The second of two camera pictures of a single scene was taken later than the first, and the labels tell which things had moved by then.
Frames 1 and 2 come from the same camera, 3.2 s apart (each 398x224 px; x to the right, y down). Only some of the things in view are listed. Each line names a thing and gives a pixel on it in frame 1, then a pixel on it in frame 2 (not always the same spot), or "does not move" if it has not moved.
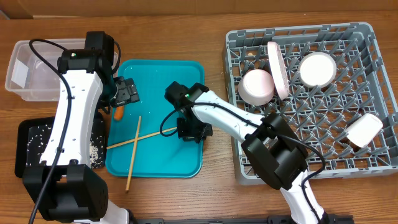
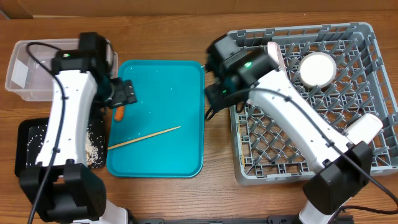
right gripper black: x=190 y=135 → x=221 y=101
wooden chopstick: x=134 y=153 → x=241 y=147
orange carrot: x=119 y=113 does not move
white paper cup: x=362 y=130 does not move
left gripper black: x=127 y=92 does not move
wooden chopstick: x=112 y=146 does not move
